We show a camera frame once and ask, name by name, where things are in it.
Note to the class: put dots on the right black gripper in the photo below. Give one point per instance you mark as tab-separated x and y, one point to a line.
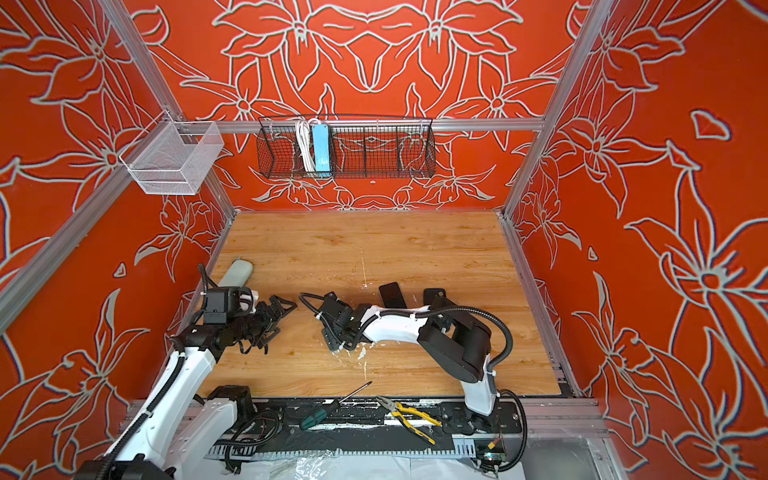
335	318

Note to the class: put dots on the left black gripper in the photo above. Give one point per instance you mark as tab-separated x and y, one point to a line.
267	325

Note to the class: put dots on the black phone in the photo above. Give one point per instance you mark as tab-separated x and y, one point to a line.
392	296

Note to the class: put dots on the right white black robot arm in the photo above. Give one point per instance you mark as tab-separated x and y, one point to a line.
466	342

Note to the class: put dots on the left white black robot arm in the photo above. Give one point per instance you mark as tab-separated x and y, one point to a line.
153	446

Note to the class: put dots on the grey-green glasses case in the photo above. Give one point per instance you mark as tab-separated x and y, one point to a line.
237	275

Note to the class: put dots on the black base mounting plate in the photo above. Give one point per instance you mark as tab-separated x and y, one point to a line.
454	417

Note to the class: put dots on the light blue box in basket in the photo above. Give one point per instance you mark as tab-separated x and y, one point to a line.
321	145

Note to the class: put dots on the green handled screwdriver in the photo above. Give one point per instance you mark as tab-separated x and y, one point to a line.
321	414

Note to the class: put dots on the black wire wall basket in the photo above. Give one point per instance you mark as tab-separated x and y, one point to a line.
360	147

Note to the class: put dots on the white mesh wall basket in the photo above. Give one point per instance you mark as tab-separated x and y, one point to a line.
166	161

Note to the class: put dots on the circuit board with wires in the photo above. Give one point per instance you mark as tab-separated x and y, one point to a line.
492	457

